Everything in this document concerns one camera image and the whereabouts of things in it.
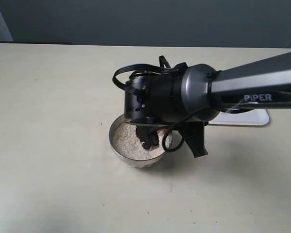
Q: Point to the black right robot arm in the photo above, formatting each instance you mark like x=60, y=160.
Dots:
x=186, y=98

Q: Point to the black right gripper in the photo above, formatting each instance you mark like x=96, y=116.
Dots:
x=160, y=103

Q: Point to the white plastic tray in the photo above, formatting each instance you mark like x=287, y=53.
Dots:
x=256, y=118

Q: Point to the steel bowl of rice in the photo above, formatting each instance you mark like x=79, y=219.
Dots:
x=128, y=147

